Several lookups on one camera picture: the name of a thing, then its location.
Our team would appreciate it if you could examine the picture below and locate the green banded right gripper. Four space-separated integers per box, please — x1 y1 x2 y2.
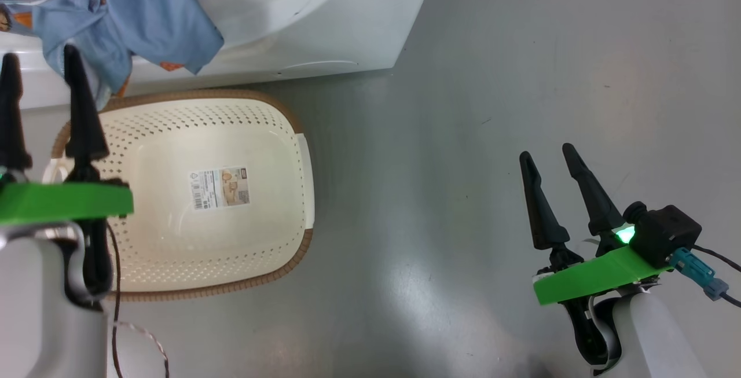
519 143 672 374

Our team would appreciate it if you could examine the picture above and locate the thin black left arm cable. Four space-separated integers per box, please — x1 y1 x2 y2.
106 222 170 378

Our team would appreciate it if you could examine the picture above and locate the black camera cable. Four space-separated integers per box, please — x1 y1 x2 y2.
692 244 741 309

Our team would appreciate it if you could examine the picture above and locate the blue printed garment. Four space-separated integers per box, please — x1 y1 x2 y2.
0 0 225 109

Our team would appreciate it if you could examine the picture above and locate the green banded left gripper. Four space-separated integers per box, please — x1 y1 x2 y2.
0 44 135 300

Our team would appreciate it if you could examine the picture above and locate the round drain filter cover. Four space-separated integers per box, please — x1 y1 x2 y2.
277 60 361 75

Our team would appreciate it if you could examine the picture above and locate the cream perforated laundry basket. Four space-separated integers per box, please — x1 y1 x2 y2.
43 90 315 302

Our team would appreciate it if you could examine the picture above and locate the basket product label sticker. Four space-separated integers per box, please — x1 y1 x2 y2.
188 165 251 211

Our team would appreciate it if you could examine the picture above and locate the teal cable connector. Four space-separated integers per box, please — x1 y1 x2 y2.
670 247 730 302

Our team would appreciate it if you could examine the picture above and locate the white front-load washing machine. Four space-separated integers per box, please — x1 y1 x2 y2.
0 0 441 109

